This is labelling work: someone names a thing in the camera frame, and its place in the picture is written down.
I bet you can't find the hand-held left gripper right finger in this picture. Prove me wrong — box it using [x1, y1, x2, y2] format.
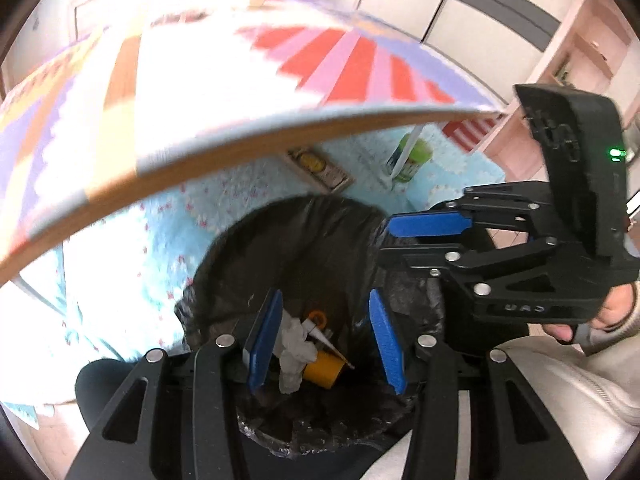
[368, 290, 591, 480]

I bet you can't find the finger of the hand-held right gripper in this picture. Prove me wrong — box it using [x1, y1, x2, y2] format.
[377, 237, 558, 282]
[387, 182, 553, 239]

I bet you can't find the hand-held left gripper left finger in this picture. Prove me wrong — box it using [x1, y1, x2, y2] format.
[65, 289, 285, 480]

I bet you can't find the white tissue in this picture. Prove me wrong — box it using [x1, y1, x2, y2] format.
[277, 307, 318, 395]

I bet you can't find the yellow tape roll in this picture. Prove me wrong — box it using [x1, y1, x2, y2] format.
[302, 349, 347, 390]

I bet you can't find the trash bin with black bag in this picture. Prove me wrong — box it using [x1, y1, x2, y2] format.
[174, 196, 446, 461]

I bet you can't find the person's right forearm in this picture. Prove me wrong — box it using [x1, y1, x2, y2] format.
[582, 310, 640, 376]

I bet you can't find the person's right hand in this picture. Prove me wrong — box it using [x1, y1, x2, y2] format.
[544, 282, 640, 345]

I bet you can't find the green white cup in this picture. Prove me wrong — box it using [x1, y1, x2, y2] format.
[385, 130, 435, 183]

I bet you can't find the red striped cloth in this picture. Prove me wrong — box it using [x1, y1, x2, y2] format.
[442, 117, 493, 151]

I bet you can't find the wooden bookshelf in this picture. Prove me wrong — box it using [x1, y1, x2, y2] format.
[480, 0, 640, 176]

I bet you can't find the yellow printed flat box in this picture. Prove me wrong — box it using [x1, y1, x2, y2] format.
[287, 147, 353, 193]

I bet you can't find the person's white jacket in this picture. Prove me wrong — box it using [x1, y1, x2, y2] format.
[360, 332, 640, 480]

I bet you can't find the white wardrobe with grey stripe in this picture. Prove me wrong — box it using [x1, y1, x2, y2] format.
[357, 0, 591, 111]

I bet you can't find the table with colourful patterned cloth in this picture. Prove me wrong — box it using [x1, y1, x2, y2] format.
[0, 0, 506, 286]

